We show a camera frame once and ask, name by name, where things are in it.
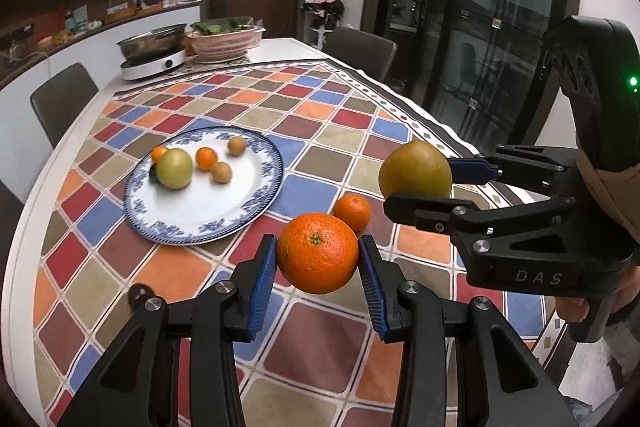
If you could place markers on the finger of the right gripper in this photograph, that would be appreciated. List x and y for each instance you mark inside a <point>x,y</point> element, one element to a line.
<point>426,214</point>
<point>472,171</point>

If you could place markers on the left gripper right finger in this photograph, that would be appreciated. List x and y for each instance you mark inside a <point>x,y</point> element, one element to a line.
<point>380,280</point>

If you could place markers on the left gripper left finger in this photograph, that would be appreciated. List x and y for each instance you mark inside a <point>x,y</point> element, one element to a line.
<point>252,280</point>

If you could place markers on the yellow green pear fruit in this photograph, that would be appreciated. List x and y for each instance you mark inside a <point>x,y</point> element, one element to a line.
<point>416,168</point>

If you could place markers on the orange top tangerine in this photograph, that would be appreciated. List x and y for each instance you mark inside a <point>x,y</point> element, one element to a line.
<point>317,253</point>

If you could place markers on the orange tangerine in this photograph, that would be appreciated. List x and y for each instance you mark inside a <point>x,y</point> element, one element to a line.
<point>158,152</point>
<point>317,253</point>
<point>205,158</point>
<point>354,210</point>

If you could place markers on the brown kiwi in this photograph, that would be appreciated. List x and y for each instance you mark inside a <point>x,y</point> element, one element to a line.
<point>221,172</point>
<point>237,146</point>

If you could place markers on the dark plum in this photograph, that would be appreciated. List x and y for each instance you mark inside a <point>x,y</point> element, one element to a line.
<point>153,174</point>
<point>138,294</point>

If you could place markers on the large green pomelo fruit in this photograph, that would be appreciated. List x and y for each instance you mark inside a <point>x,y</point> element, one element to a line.
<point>174,169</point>

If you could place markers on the colourful checkered tablecloth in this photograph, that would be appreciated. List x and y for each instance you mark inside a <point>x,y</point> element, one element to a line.
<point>317,361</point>

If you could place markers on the right dark chair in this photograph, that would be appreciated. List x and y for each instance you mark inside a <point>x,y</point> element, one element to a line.
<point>358,49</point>

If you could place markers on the dark chair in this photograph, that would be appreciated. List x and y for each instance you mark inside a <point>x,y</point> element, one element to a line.
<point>10,212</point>
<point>358,49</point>
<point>61,99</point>

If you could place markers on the black glass sliding door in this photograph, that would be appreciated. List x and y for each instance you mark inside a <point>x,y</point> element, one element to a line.
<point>477,66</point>

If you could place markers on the child seat with pink item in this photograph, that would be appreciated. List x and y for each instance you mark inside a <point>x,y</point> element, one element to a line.
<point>321,18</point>

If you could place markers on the pink colander basket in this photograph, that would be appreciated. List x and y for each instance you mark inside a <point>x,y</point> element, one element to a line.
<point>223,47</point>

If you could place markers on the white induction cooker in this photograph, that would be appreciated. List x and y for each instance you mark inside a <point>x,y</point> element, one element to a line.
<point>134,70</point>

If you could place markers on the near left dark chair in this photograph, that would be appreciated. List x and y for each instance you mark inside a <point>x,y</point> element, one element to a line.
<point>10,212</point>

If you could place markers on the steel pan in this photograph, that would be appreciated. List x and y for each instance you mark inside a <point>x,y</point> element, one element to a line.
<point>153,43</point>

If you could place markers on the green leafy vegetables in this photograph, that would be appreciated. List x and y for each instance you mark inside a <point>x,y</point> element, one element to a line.
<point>224,27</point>

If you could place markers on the far left dark chair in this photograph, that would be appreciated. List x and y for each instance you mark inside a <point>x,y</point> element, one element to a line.
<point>61,99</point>

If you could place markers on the white lower cabinets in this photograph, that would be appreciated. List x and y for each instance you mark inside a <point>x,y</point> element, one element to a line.
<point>25,146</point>

